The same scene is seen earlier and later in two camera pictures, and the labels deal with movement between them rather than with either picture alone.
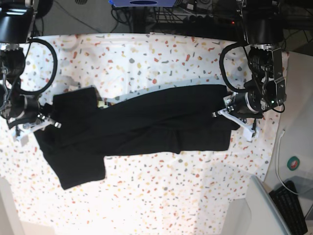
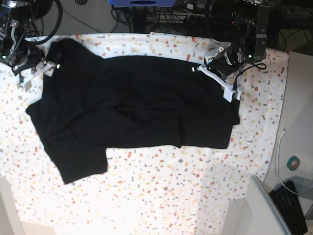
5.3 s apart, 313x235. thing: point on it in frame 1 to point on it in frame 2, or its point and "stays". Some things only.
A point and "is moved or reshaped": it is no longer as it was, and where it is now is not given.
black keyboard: [286, 198] stays
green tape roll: [293, 163] stays
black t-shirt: [190, 119] is moved or reshaped
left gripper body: [23, 109] to [26, 56]
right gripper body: [247, 104] to [226, 63]
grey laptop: [266, 217] stays
